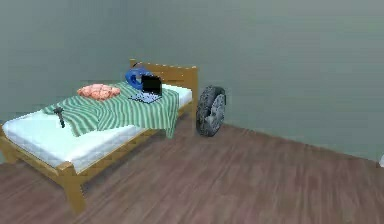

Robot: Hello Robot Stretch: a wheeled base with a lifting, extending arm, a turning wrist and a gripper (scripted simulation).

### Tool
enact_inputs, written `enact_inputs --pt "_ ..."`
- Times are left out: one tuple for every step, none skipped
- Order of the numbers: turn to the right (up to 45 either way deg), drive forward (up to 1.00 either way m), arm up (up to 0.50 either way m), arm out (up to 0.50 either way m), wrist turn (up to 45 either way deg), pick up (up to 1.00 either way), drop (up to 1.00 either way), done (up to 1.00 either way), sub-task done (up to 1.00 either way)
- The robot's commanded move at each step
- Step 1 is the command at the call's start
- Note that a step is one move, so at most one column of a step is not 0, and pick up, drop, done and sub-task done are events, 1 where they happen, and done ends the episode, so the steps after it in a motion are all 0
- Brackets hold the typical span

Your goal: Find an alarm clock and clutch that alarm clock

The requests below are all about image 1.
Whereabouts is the wooden bed with white mattress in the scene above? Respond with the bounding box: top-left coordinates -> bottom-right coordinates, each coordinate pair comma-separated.
0,58 -> 200,215

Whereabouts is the open black laptop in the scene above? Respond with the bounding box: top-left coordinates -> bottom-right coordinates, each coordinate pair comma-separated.
128,74 -> 164,105

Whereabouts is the pink quilted pillow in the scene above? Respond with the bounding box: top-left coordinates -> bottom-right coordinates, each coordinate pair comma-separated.
76,83 -> 122,102

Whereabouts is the small black dumbbell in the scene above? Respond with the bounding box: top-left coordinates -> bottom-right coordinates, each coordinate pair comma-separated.
53,106 -> 67,129

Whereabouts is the grey car tyre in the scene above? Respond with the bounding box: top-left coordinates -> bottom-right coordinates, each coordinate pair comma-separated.
195,85 -> 227,138

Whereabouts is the blue pillow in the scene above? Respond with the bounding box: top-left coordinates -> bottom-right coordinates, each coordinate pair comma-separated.
124,67 -> 155,91

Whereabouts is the green striped blanket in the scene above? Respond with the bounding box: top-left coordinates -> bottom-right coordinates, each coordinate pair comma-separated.
41,80 -> 181,140

